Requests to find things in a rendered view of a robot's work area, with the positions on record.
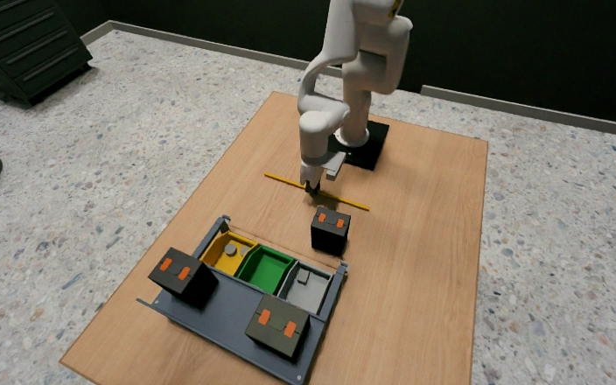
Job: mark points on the grey open bin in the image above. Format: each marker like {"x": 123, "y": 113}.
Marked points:
{"x": 307, "y": 296}

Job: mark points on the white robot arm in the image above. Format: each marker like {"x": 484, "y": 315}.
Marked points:
{"x": 346, "y": 32}

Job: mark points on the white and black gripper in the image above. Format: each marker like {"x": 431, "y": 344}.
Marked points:
{"x": 311, "y": 175}

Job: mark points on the yellow open-front bin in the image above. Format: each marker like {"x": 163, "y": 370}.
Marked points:
{"x": 216, "y": 256}

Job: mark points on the green open bin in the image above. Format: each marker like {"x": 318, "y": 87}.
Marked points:
{"x": 266, "y": 269}

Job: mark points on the yellow bar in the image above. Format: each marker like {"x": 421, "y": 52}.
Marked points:
{"x": 349, "y": 202}

